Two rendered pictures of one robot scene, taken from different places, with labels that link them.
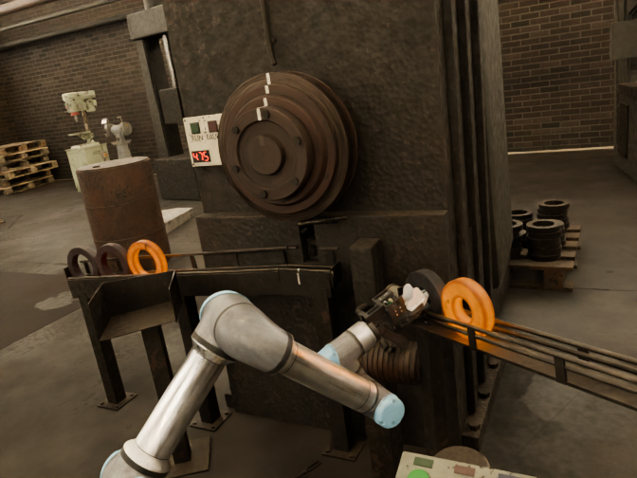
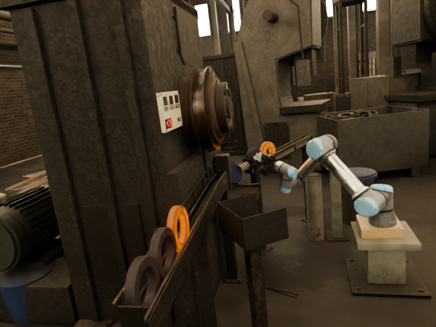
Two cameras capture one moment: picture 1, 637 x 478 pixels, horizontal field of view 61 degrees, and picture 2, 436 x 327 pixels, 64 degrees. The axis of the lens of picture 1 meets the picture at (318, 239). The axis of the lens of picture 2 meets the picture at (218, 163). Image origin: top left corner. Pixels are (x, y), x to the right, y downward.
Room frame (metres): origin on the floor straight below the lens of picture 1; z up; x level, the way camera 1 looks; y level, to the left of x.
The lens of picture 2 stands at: (2.24, 2.02, 1.24)
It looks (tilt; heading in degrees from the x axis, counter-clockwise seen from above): 12 degrees down; 255
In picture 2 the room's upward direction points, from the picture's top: 7 degrees counter-clockwise
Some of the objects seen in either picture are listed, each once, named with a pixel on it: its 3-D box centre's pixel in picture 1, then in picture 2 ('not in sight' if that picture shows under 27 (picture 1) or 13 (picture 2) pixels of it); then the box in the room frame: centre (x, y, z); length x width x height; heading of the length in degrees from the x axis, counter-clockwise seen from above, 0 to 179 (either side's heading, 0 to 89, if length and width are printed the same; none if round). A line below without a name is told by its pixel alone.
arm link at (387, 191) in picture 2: not in sight; (381, 196); (0.88, 0.44, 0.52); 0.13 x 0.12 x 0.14; 24
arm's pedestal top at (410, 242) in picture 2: not in sight; (382, 234); (0.87, 0.43, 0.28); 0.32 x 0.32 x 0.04; 60
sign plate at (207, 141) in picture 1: (216, 139); (170, 110); (1.99, 0.32, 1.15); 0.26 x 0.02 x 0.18; 62
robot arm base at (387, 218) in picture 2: not in sight; (382, 214); (0.87, 0.43, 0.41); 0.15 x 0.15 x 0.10
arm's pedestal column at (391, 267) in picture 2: not in sight; (383, 257); (0.87, 0.43, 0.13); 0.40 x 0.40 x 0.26; 60
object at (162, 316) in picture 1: (156, 377); (257, 278); (1.75, 0.65, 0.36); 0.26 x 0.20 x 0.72; 97
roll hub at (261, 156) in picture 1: (268, 154); (226, 108); (1.65, 0.11, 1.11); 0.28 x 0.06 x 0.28; 62
